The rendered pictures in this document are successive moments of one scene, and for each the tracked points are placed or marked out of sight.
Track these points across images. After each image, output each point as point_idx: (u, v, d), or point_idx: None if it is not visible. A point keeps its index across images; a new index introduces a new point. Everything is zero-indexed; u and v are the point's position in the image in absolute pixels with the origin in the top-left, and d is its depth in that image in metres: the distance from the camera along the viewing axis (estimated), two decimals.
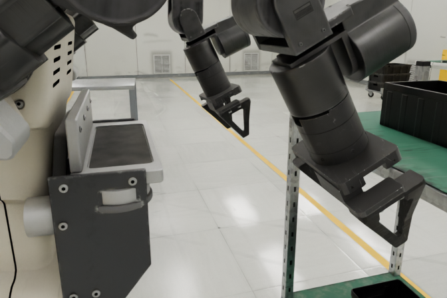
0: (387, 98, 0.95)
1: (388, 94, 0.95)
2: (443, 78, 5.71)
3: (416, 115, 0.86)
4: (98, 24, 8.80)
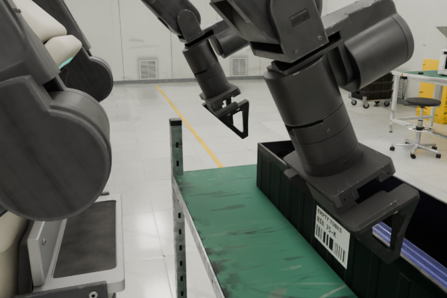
0: (259, 160, 0.89)
1: (260, 156, 0.88)
2: (424, 88, 5.65)
3: (277, 185, 0.80)
4: (82, 30, 8.74)
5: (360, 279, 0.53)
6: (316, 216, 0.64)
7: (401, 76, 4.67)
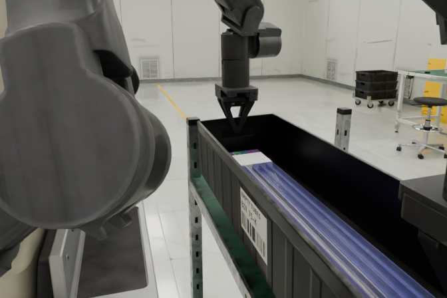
0: (199, 141, 0.76)
1: (199, 137, 0.76)
2: (429, 87, 5.59)
3: (211, 168, 0.67)
4: None
5: (279, 279, 0.40)
6: (241, 201, 0.51)
7: (407, 75, 4.61)
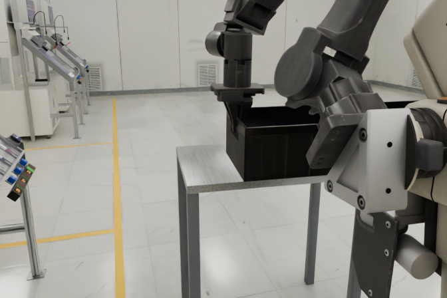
0: (254, 147, 0.73)
1: (256, 142, 0.72)
2: None
3: (302, 153, 0.75)
4: (136, 29, 7.47)
5: None
6: None
7: None
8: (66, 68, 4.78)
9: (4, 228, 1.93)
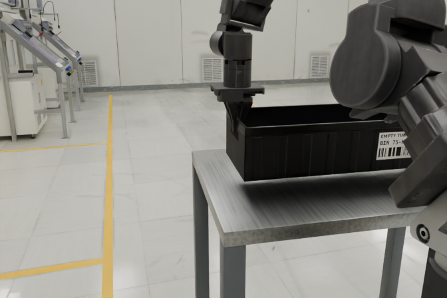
0: (254, 147, 0.72)
1: (256, 142, 0.72)
2: None
3: (302, 153, 0.75)
4: (135, 19, 6.85)
5: None
6: (379, 142, 0.78)
7: None
8: (53, 57, 4.16)
9: None
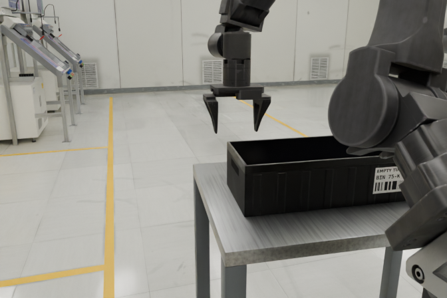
0: (254, 183, 0.75)
1: (256, 179, 0.75)
2: None
3: (301, 189, 0.77)
4: (135, 22, 6.86)
5: None
6: (375, 177, 0.80)
7: None
8: (54, 61, 4.17)
9: None
